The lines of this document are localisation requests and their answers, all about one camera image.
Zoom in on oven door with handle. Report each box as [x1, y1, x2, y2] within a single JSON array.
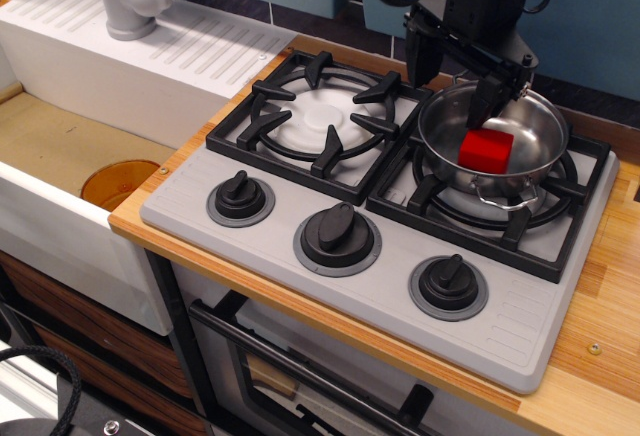
[[186, 290, 523, 435]]

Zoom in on black braided cable foreground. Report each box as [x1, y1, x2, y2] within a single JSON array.
[[0, 345, 82, 436]]

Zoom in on black stove knob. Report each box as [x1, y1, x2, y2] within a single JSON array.
[[409, 254, 489, 322], [206, 170, 276, 228], [293, 202, 382, 278]]

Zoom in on black middle stove knob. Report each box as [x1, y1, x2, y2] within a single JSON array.
[[293, 202, 382, 278]]

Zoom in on black left burner grate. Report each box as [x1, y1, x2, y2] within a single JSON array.
[[206, 51, 432, 206]]

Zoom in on black left stove knob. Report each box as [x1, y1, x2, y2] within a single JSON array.
[[206, 170, 276, 228]]

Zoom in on wooden drawer fronts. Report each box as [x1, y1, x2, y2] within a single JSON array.
[[0, 250, 209, 436]]

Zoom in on red cube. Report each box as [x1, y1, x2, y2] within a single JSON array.
[[458, 128, 514, 174]]

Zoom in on black right stove knob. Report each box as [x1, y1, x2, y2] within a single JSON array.
[[409, 254, 489, 322]]

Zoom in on black burner grate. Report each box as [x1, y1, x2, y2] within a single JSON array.
[[206, 51, 432, 206], [367, 116, 618, 283]]

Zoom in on grey toy stove top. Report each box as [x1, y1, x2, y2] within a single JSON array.
[[138, 50, 621, 396]]

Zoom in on white toy sink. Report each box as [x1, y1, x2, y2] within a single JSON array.
[[1, 0, 294, 335]]

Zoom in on black right burner grate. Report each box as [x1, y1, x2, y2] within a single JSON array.
[[367, 116, 618, 283]]

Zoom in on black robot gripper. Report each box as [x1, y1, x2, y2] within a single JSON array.
[[405, 0, 538, 129]]

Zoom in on stainless steel pan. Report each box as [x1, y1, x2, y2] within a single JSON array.
[[418, 81, 569, 211]]

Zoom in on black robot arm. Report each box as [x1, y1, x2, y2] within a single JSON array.
[[405, 0, 539, 129]]

